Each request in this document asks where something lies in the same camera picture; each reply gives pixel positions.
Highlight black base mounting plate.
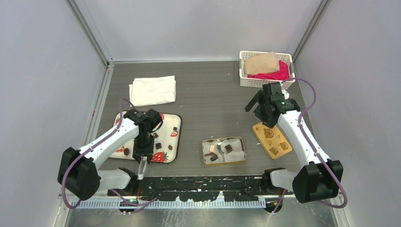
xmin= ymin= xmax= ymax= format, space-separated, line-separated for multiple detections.
xmin=107 ymin=175 xmax=283 ymax=202

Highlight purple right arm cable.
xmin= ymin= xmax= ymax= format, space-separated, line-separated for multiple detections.
xmin=271 ymin=78 xmax=349 ymax=215

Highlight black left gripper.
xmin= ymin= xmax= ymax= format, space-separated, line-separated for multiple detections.
xmin=133 ymin=132 xmax=154 ymax=164

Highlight pink red cloth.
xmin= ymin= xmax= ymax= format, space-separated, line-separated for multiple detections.
xmin=247 ymin=61 xmax=290 ymax=80

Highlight white folded towel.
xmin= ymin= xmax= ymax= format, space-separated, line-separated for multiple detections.
xmin=129 ymin=76 xmax=176 ymax=107

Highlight silver metal tongs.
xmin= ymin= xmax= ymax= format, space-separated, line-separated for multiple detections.
xmin=138 ymin=156 xmax=148 ymax=180

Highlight beige cloth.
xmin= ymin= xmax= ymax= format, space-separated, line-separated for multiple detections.
xmin=244 ymin=52 xmax=279 ymax=75

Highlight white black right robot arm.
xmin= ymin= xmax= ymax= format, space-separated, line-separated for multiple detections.
xmin=244 ymin=82 xmax=345 ymax=203

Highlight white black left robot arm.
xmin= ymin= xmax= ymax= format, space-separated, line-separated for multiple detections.
xmin=57 ymin=109 xmax=163 ymax=201

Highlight gold tin box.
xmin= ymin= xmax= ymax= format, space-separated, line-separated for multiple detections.
xmin=201 ymin=136 xmax=247 ymax=166

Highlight white paper liner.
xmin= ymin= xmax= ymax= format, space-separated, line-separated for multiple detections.
xmin=203 ymin=138 xmax=245 ymax=164

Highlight gold bear print lid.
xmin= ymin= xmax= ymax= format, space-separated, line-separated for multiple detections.
xmin=252 ymin=122 xmax=293 ymax=159

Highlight white plastic basket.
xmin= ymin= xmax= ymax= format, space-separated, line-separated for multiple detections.
xmin=239 ymin=51 xmax=295 ymax=90

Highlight dark round chocolate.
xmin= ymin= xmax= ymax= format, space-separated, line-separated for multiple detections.
xmin=123 ymin=148 xmax=130 ymax=156

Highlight white strawberry print tray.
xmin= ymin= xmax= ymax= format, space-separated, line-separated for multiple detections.
xmin=111 ymin=113 xmax=182 ymax=164

